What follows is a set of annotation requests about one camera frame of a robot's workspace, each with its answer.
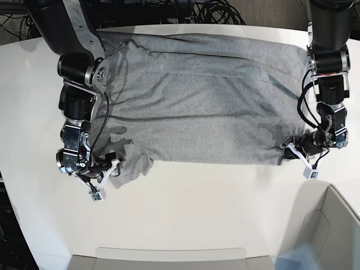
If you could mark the black robot arm image-left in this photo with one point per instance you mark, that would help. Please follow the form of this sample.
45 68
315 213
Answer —
84 68

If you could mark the grey T-shirt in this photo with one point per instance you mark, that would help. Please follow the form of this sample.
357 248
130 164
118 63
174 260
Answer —
198 98

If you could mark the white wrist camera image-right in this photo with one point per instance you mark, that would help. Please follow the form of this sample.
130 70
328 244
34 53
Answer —
310 173

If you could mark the blue translucent object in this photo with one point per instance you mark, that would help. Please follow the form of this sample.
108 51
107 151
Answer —
299 258

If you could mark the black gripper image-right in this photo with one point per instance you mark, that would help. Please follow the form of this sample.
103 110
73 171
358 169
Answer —
308 145

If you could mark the grey tray bottom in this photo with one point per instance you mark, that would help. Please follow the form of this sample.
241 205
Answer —
112 258

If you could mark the grey bin right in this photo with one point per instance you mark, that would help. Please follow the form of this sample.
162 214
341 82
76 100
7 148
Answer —
329 237

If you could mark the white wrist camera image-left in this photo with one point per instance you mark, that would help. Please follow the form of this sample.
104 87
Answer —
99 195

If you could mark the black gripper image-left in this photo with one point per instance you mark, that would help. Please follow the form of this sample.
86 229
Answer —
101 169

